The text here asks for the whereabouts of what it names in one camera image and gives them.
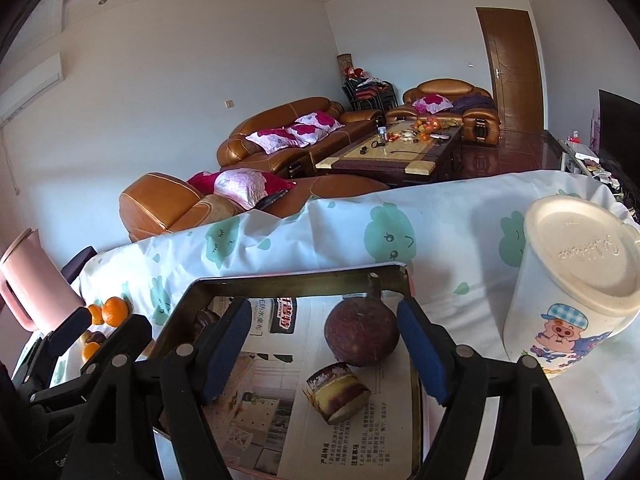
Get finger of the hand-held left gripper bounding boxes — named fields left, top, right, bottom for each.
left=47, top=305, right=93, bottom=361
left=80, top=314, right=153, bottom=376

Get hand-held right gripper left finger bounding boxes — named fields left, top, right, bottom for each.
left=60, top=297, right=253, bottom=480

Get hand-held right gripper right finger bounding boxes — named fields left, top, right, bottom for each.
left=396, top=299, right=586, bottom=480

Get large orange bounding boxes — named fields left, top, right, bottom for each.
left=102, top=296, right=130, bottom=327

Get metal tray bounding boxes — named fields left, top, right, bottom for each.
left=150, top=262, right=426, bottom=480

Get newspaper sheet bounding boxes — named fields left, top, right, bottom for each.
left=202, top=296, right=421, bottom=480

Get pink kettle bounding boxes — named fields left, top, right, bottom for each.
left=0, top=228, right=87, bottom=333

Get dark chair back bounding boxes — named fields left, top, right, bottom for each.
left=60, top=246, right=98, bottom=283

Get purple round fruit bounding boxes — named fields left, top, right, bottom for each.
left=324, top=272, right=401, bottom=368

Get brown striped cylinder piece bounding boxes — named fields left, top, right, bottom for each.
left=304, top=361, right=372, bottom=425

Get cream mug with pig print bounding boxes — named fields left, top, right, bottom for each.
left=502, top=195, right=640, bottom=380

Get brown leather lounge sofa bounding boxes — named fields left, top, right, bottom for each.
left=119, top=172, right=391, bottom=243

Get white tablecloth with green print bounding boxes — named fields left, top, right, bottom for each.
left=15, top=170, right=640, bottom=480

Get black remote control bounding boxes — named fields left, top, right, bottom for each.
left=252, top=190, right=291, bottom=209

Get pale pink cushion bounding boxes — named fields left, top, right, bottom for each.
left=214, top=169, right=268, bottom=210

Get magenta cushion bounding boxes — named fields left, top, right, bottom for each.
left=186, top=171, right=221, bottom=196

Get cream mug lid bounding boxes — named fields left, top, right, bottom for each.
left=522, top=195, right=640, bottom=317

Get dark wooden coffee table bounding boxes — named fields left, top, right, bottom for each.
left=315, top=122, right=465, bottom=187

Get pink floral cushion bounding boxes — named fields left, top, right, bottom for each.
left=412, top=94, right=455, bottom=116
left=244, top=127, right=307, bottom=156
left=295, top=111, right=345, bottom=133
left=285, top=122, right=333, bottom=147

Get pile of fruit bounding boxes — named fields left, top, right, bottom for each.
left=387, top=116, right=461, bottom=143

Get long brown leather sofa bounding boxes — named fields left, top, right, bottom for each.
left=216, top=97, right=386, bottom=178

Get white air conditioner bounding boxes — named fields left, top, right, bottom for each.
left=0, top=52, right=66, bottom=123

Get television stand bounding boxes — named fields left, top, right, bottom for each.
left=542, top=130, right=640, bottom=211

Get purple blanket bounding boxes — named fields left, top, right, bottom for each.
left=450, top=94, right=496, bottom=113

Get stack of black chairs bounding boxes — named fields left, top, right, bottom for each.
left=341, top=77, right=398, bottom=113

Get brown leather armchair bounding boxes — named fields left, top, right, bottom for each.
left=385, top=79, right=502, bottom=145

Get black television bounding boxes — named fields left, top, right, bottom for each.
left=597, top=89, right=640, bottom=186

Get tall patterned vase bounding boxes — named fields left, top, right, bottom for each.
left=336, top=53, right=355, bottom=86

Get brown wooden door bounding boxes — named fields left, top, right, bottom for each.
left=475, top=6, right=546, bottom=133

